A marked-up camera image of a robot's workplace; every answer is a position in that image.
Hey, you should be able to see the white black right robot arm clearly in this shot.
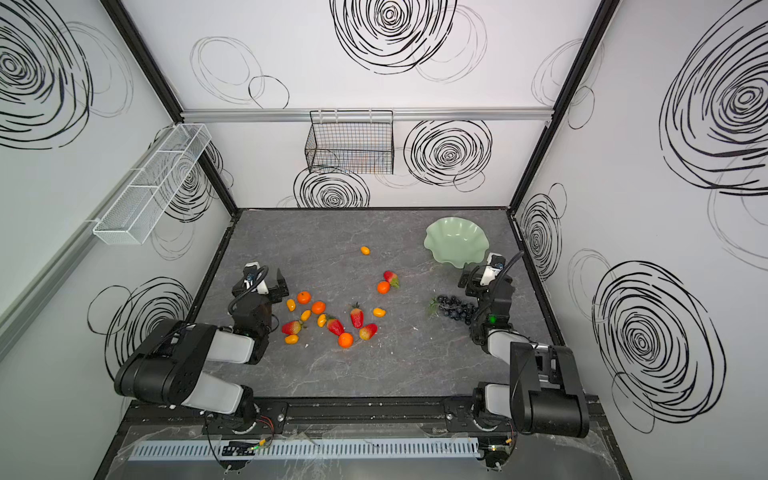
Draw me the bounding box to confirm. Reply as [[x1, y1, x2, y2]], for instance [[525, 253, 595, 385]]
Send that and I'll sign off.
[[459, 253, 590, 438]]

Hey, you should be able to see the pale strawberry left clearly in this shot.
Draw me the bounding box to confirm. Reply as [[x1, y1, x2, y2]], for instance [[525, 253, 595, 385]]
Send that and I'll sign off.
[[281, 320, 303, 336]]

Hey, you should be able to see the white mesh wall shelf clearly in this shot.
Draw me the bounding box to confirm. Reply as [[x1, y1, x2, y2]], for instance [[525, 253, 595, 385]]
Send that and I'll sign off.
[[93, 124, 212, 246]]

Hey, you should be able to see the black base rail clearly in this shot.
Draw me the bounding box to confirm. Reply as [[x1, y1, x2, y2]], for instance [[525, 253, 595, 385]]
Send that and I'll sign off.
[[122, 394, 607, 430]]

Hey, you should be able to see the white slotted cable duct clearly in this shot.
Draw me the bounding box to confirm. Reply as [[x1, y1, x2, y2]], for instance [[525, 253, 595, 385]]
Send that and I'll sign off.
[[128, 438, 481, 462]]

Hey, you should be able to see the red yellow strawberry front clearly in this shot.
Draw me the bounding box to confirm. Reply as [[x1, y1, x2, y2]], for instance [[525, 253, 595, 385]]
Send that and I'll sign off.
[[358, 324, 378, 341]]

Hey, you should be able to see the black wire wall basket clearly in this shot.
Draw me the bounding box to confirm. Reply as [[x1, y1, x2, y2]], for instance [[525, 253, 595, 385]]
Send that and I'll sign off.
[[304, 109, 395, 175]]

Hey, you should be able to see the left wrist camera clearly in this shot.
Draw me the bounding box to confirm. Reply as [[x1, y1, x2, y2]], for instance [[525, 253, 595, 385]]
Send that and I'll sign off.
[[243, 262, 269, 294]]

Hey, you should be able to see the dark fake grape bunch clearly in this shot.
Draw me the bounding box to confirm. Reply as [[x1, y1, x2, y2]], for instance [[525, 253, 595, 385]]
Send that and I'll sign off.
[[427, 295, 478, 326]]

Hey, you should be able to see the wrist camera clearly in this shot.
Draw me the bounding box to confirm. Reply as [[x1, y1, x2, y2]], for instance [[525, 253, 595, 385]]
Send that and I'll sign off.
[[243, 262, 269, 294], [479, 252, 506, 286]]

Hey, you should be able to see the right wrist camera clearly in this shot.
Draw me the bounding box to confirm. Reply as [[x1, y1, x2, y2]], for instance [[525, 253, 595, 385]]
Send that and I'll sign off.
[[479, 252, 506, 286]]

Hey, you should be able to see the small orange front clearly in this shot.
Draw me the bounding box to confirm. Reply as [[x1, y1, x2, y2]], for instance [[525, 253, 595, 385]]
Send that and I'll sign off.
[[338, 332, 354, 349]]

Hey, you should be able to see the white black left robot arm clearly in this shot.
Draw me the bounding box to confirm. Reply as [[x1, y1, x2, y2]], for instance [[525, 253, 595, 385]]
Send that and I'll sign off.
[[113, 262, 289, 434]]

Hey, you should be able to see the green wavy fruit bowl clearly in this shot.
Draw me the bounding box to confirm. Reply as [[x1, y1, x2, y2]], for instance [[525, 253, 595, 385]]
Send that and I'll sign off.
[[423, 217, 490, 269]]

